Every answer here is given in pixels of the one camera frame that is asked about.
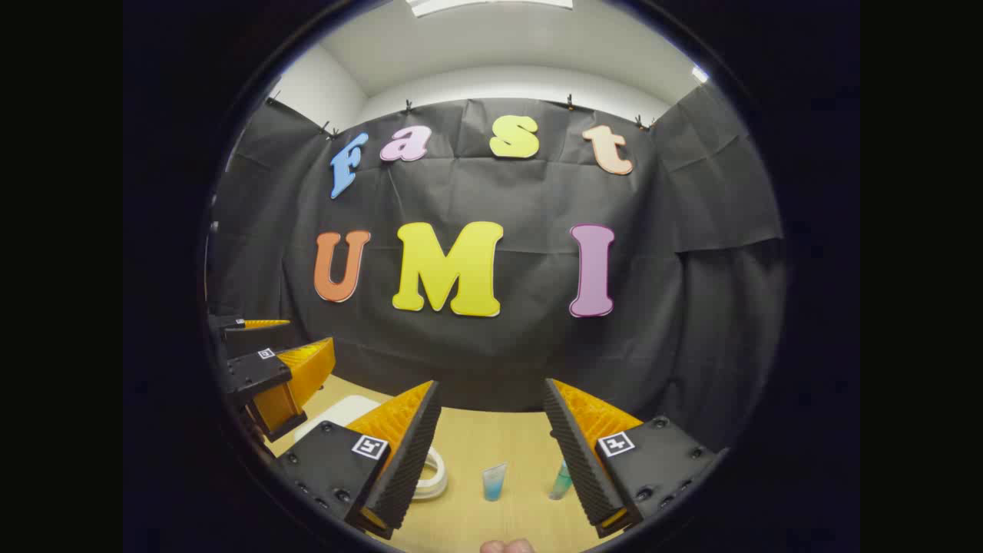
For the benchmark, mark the black backdrop cloth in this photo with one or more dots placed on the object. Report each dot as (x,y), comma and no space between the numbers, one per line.
(522,353)

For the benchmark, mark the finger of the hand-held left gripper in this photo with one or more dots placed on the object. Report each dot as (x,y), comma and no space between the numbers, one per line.
(230,323)
(257,376)

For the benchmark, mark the blue skin care tube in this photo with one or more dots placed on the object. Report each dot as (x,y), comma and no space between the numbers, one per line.
(495,484)

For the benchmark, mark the white suitcase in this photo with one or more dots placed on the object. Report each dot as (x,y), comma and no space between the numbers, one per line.
(342,411)

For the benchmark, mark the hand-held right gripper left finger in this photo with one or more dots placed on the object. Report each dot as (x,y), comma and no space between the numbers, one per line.
(407,468)

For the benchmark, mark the ceiling light panel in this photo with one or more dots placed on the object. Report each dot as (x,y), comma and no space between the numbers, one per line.
(491,4)
(700,74)

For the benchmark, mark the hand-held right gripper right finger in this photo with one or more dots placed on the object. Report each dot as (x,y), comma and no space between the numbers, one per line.
(584,468)

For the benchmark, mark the teal skin care bottle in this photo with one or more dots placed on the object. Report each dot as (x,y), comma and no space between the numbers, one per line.
(561,482)

